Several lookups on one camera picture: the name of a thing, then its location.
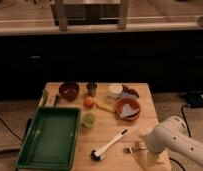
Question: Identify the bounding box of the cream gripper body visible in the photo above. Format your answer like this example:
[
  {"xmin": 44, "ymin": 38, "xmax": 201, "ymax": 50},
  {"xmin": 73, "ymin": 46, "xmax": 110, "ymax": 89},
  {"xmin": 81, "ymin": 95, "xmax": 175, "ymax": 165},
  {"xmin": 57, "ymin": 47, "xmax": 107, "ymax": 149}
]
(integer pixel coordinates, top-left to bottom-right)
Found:
[{"xmin": 134, "ymin": 141, "xmax": 159, "ymax": 168}]

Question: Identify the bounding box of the silver metal fork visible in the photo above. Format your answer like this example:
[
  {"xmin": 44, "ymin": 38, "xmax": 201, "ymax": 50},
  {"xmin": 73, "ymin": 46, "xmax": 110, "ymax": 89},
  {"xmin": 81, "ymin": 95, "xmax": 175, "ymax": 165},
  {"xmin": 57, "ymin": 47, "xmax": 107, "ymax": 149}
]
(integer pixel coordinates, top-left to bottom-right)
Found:
[{"xmin": 123, "ymin": 147, "xmax": 146, "ymax": 154}]

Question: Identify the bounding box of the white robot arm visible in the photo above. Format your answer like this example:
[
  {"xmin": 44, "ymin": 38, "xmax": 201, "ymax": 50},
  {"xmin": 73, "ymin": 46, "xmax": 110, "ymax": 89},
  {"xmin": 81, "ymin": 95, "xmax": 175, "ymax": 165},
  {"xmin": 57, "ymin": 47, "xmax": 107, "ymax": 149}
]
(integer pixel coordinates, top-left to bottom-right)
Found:
[{"xmin": 139, "ymin": 116, "xmax": 203, "ymax": 167}]

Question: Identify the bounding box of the green plastic cup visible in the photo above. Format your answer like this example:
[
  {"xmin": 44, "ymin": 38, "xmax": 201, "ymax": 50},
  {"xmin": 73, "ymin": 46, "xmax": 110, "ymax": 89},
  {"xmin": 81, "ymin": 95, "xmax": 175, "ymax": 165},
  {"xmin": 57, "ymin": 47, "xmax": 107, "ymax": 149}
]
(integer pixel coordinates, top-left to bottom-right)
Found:
[{"xmin": 82, "ymin": 113, "xmax": 96, "ymax": 128}]

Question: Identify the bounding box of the dark metal cup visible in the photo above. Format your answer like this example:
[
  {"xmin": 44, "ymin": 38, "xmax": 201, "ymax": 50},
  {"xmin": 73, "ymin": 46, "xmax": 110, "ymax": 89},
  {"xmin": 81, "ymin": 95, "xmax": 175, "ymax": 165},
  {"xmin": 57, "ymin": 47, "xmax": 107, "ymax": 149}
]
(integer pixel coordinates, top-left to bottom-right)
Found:
[{"xmin": 86, "ymin": 82, "xmax": 97, "ymax": 97}]

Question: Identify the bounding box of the grey cloth in bowl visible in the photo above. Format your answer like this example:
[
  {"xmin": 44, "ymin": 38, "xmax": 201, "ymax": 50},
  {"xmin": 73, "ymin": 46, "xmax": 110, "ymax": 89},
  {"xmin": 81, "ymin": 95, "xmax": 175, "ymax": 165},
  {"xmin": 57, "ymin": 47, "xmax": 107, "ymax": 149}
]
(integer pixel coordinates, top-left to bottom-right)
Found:
[{"xmin": 119, "ymin": 104, "xmax": 139, "ymax": 118}]

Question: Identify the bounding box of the white black dish brush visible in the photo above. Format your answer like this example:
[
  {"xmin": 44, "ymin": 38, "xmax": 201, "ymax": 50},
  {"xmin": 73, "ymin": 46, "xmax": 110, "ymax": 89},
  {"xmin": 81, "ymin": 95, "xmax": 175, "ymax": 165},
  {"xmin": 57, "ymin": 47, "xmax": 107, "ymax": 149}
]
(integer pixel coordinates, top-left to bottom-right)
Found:
[{"xmin": 91, "ymin": 129, "xmax": 127, "ymax": 161}]

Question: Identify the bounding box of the orange bowl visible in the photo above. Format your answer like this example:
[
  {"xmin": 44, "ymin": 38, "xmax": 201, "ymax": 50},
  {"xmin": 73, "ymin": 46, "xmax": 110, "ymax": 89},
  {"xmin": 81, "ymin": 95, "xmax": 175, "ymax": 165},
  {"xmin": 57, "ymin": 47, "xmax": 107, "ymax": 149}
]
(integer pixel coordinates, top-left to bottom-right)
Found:
[{"xmin": 115, "ymin": 98, "xmax": 141, "ymax": 121}]

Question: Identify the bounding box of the yellow banana toy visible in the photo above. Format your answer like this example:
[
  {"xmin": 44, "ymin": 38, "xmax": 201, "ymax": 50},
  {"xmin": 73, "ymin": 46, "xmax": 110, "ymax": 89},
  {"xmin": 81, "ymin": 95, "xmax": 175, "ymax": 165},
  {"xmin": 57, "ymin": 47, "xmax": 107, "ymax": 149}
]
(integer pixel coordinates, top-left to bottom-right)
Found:
[{"xmin": 96, "ymin": 102, "xmax": 114, "ymax": 113}]

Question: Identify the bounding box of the dark grape bunch toy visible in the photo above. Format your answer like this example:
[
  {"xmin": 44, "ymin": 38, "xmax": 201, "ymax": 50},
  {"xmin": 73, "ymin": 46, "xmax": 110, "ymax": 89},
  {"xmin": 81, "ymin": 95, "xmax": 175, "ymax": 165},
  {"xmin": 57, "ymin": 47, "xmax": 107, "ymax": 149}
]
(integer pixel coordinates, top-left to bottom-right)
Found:
[{"xmin": 122, "ymin": 85, "xmax": 139, "ymax": 98}]

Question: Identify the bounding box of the dark blue floor device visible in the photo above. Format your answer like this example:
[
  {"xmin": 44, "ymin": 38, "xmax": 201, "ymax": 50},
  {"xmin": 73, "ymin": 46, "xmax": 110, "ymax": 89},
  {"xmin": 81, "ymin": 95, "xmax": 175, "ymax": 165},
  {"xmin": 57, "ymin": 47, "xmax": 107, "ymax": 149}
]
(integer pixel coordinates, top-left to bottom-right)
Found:
[{"xmin": 179, "ymin": 91, "xmax": 203, "ymax": 108}]

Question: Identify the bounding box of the orange fruit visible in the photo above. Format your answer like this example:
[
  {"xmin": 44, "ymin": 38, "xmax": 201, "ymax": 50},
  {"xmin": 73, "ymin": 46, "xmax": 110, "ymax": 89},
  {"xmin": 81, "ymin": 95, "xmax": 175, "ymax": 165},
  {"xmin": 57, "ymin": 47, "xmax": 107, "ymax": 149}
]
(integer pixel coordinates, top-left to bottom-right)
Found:
[{"xmin": 84, "ymin": 97, "xmax": 95, "ymax": 108}]

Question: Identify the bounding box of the green plastic tray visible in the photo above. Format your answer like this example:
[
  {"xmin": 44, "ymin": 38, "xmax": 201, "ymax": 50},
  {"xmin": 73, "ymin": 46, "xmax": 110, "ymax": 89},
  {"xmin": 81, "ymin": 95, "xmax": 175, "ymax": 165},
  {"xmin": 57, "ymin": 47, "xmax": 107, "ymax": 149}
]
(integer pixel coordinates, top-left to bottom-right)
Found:
[{"xmin": 15, "ymin": 107, "xmax": 80, "ymax": 171}]

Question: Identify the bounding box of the dark red bowl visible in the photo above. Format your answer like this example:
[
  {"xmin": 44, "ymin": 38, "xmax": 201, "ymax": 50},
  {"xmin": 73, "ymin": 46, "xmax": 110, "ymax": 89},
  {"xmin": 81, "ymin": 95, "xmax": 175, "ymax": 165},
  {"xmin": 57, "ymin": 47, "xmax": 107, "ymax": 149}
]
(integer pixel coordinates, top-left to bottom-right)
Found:
[{"xmin": 59, "ymin": 82, "xmax": 79, "ymax": 101}]

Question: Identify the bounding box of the green vegetable toy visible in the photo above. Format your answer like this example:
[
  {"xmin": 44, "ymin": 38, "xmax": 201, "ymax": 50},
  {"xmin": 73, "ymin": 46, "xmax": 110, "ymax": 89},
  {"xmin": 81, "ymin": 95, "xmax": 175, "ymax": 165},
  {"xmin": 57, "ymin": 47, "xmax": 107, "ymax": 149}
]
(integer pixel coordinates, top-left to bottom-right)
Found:
[{"xmin": 41, "ymin": 89, "xmax": 47, "ymax": 106}]

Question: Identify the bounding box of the black power cable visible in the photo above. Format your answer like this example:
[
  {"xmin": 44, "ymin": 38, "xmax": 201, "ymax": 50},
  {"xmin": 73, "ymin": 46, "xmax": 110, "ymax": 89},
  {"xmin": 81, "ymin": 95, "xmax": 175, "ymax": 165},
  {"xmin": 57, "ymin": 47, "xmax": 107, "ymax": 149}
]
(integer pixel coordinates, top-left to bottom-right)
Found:
[{"xmin": 168, "ymin": 104, "xmax": 196, "ymax": 171}]

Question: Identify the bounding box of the black utensil handle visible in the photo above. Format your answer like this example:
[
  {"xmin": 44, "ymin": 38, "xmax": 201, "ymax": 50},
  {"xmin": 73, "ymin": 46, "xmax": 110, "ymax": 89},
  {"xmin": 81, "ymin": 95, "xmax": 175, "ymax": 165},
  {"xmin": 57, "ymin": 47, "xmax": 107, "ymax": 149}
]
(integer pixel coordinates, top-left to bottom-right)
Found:
[{"xmin": 53, "ymin": 94, "xmax": 60, "ymax": 107}]

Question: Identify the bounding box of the black cable left floor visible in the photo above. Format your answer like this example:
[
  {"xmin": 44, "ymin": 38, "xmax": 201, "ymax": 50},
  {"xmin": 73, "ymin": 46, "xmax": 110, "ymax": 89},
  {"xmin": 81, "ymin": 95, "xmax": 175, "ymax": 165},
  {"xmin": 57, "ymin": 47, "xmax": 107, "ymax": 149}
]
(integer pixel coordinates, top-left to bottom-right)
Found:
[{"xmin": 0, "ymin": 112, "xmax": 24, "ymax": 142}]

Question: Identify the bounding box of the white stool frame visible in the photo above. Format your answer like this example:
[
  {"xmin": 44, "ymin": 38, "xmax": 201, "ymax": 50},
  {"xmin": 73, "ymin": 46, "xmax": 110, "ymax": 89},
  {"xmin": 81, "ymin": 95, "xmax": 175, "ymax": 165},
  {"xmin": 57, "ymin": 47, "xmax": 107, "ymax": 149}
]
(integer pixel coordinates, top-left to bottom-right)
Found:
[{"xmin": 49, "ymin": 0, "xmax": 129, "ymax": 31}]

